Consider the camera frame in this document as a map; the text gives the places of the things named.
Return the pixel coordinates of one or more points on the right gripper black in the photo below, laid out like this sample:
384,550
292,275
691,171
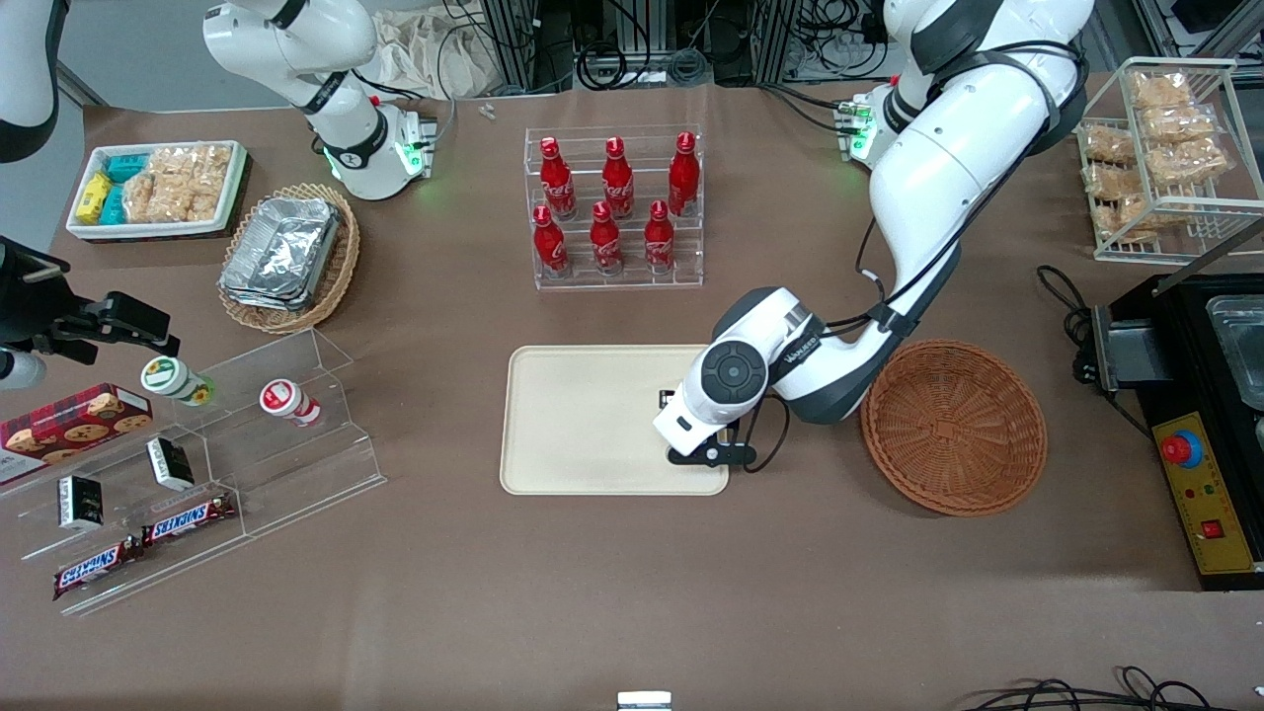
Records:
28,301

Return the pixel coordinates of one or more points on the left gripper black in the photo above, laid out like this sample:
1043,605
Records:
668,399

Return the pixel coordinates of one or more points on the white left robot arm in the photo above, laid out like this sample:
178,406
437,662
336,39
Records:
938,168

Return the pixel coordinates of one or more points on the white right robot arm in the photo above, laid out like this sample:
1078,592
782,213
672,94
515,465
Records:
336,128

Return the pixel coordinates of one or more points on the white rectangular snack tray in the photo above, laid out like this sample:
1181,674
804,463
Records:
148,229

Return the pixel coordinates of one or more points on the cream plastic tray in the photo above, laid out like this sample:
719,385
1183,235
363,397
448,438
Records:
583,420

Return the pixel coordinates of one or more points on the brown round wicker basket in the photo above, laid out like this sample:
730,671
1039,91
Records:
953,430

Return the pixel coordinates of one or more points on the light wicker basket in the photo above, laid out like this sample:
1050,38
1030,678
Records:
341,267

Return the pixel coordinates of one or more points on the green lid yogurt cup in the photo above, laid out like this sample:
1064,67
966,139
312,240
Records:
168,376

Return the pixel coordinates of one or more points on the red plaid cookie box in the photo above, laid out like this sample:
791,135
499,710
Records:
69,425

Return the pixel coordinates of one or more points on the teal snack box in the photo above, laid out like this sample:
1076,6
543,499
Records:
113,204
126,166

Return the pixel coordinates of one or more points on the yellow snack box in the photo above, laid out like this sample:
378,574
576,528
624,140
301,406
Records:
94,195

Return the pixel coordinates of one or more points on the small black white box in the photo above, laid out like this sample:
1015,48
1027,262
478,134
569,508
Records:
170,464
79,502

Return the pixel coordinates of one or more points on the clear bag rice crackers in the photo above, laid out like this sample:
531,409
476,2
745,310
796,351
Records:
178,183

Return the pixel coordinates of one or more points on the red lid yogurt cup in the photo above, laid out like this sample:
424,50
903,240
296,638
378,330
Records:
284,398

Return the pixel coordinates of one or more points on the clear acrylic bottle stand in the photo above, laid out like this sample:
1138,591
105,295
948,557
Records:
632,279

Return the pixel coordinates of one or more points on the silver foil container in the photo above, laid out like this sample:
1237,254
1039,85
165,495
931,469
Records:
281,252

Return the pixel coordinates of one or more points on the Snickers chocolate bar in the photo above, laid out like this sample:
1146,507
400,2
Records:
89,571
188,518

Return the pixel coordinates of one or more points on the red Coca-Cola bottle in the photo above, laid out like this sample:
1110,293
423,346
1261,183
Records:
617,183
549,242
683,178
555,183
659,239
605,240

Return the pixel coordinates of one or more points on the clear acrylic tiered stand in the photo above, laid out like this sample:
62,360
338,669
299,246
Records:
296,464

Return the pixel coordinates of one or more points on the beige cloth bag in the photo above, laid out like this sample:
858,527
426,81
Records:
434,59

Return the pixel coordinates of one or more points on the red emergency stop button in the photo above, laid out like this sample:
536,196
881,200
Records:
1182,449

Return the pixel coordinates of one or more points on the clear bag fried snacks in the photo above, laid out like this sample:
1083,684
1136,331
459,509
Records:
1195,160
1111,146
1111,183
1136,215
1160,91
1180,123

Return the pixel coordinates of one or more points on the yellow control box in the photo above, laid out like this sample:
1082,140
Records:
1220,494

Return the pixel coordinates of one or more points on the black appliance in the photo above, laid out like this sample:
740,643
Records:
1249,434

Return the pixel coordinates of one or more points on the clear rectangular pan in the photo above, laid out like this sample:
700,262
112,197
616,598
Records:
1242,346

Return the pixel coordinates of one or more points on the aluminium frame rack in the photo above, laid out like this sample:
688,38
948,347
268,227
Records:
513,39

